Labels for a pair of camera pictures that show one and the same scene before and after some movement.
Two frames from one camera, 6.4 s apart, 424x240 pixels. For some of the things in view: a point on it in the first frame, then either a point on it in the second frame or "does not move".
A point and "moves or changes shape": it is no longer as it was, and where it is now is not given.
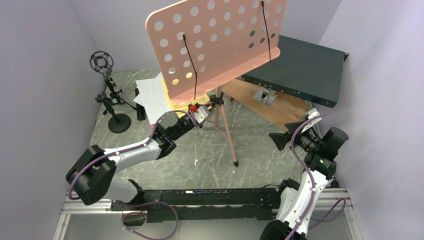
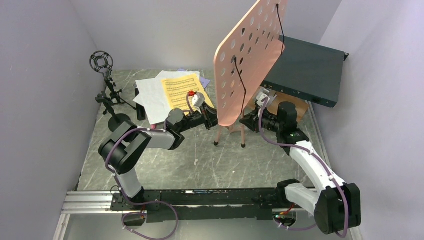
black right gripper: [281, 139] -> [251, 121]
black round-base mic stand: [119, 123] does not move
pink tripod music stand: [199, 41] moves or changes shape
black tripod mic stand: [103, 62] does not move
